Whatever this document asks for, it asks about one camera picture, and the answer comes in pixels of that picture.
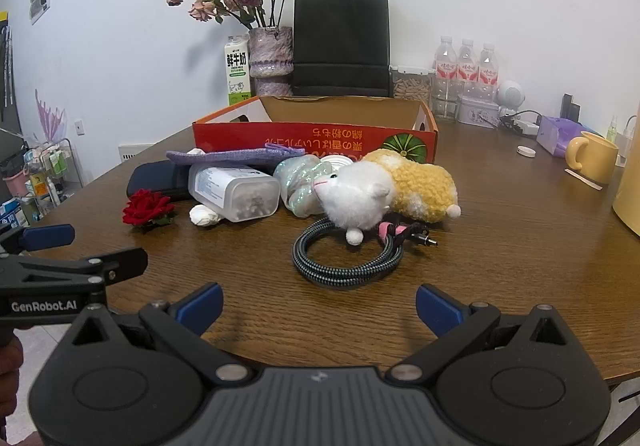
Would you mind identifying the black paper bag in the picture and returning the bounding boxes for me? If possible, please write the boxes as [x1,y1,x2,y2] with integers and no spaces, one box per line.
[292,0,392,98]

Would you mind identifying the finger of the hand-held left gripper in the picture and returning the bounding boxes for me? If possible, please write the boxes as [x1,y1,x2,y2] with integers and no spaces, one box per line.
[0,247,149,287]
[0,224,76,257]

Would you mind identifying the purple tissue pack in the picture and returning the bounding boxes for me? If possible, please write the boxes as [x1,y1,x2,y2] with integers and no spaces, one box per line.
[536,115,601,158]

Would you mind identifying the metal storage trolley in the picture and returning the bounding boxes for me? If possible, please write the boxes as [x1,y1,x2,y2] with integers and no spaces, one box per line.
[0,128,86,227]

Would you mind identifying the person's left hand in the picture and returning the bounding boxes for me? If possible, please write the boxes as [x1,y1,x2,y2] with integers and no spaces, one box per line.
[0,338,25,432]

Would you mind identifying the black stand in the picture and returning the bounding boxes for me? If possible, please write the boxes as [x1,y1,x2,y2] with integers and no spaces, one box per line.
[560,93,581,123]

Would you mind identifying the iridescent plastic wrap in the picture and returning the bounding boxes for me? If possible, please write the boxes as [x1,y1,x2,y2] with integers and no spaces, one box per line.
[273,156,341,218]

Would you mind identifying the pale printed tin box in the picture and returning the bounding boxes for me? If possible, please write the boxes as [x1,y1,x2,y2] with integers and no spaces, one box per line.
[457,95,501,129]

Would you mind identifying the braided grey cable coil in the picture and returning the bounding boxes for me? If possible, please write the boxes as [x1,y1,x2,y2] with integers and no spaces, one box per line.
[292,217,440,288]

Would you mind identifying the pale yellow container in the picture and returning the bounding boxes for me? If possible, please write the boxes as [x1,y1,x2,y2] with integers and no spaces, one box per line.
[612,116,640,237]

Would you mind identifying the clear snack container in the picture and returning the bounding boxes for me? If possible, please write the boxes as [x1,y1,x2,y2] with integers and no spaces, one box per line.
[390,66,435,102]

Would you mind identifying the white plastic swab container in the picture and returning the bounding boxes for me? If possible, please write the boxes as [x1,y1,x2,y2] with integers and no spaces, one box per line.
[187,163,281,222]

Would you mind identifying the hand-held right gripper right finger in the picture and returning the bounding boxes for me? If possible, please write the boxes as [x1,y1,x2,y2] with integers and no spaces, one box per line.
[386,284,570,383]

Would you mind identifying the white paper strip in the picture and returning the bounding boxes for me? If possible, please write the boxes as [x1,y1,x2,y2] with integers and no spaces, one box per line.
[565,168,604,191]

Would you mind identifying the white round camera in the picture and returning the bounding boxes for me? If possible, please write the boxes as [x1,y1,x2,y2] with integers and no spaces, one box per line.
[496,80,526,117]

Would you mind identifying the red cardboard box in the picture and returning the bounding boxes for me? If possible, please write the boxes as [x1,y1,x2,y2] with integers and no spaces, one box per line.
[192,95,439,166]

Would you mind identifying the white green milk carton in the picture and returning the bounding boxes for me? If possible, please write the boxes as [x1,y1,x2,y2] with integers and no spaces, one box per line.
[223,35,252,107]

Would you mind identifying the dark blue zip case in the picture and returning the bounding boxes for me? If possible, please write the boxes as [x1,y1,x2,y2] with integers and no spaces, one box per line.
[126,160,193,203]

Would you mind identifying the white yellow plush toy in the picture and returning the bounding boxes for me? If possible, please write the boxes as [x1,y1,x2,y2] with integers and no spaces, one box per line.
[314,148,462,245]

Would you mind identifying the wooden desktop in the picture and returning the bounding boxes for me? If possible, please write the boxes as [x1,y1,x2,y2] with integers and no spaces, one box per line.
[20,116,640,384]

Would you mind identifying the purple knitted pouch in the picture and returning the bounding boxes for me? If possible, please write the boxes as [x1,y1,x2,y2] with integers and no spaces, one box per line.
[166,142,306,168]

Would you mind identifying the white vent panel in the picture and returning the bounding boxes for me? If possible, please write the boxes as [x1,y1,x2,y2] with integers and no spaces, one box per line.
[118,143,153,162]

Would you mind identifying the red artificial rose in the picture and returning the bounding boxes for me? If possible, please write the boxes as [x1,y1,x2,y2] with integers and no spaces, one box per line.
[122,189,177,229]

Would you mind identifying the pink decorative reeds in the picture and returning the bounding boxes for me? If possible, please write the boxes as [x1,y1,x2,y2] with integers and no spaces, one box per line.
[35,91,68,143]

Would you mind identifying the white power strip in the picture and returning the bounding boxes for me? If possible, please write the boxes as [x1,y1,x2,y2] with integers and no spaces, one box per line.
[500,115,541,137]

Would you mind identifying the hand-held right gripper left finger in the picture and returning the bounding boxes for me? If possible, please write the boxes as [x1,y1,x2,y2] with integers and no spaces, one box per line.
[71,282,253,383]

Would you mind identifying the purple marbled vase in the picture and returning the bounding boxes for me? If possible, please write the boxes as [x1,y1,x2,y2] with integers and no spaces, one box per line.
[248,26,294,97]

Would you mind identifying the empty glass jar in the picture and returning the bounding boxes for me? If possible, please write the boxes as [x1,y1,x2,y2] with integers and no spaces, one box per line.
[431,76,462,123]

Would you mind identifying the yellow mug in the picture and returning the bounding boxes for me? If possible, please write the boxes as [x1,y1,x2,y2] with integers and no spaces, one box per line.
[565,132,620,185]

